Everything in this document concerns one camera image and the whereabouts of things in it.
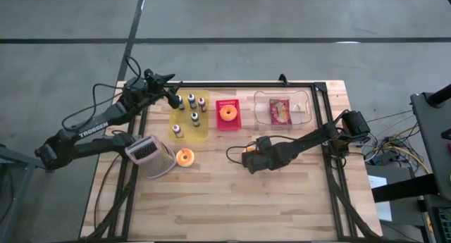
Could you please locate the red popcorn packet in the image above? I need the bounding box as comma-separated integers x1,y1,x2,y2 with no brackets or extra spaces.
268,98,293,126

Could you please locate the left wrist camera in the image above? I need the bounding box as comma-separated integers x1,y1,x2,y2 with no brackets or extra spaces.
143,68,158,83

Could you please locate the cable bundle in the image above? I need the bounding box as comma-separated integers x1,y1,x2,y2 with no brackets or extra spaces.
362,111,433,175

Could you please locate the clear plastic bin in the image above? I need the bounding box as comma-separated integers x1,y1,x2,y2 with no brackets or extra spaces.
253,89,313,126

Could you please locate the grey metal stand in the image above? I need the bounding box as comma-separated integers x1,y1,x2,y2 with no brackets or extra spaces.
0,143,36,243

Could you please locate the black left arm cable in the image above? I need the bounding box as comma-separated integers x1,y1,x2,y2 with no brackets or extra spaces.
61,55,142,132

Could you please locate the metal box grater pink trim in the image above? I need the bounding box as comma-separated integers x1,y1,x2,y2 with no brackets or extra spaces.
124,135,177,180

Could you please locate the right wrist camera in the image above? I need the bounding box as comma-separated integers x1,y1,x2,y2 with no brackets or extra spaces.
256,136,273,151

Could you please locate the yellow translucent plastic bin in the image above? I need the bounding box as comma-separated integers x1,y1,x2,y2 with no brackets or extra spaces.
168,89,211,144

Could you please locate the black flat bar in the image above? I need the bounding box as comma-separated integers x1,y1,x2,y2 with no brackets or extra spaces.
371,173,440,204

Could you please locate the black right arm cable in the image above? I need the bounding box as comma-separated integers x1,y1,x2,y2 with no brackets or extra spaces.
225,135,268,166

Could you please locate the black equipment cart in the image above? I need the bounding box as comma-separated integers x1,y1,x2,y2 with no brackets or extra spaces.
410,83,451,201

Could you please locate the black aluminium table frame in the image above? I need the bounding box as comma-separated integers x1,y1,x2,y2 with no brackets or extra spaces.
84,73,383,242

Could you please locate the white paper sheet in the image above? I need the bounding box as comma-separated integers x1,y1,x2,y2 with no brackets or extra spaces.
368,175,393,222

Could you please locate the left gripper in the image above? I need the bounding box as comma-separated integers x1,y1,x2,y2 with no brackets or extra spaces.
135,69,184,110

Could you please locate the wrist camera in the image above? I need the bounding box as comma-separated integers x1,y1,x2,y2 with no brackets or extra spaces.
256,136,273,151
143,68,158,83

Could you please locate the brown cable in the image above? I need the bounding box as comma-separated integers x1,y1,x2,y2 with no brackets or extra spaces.
92,154,121,230

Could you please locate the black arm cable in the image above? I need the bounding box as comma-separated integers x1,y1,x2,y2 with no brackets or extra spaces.
61,55,142,132
225,135,268,166

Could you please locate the red plastic basket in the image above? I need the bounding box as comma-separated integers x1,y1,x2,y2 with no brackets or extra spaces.
215,99,243,132

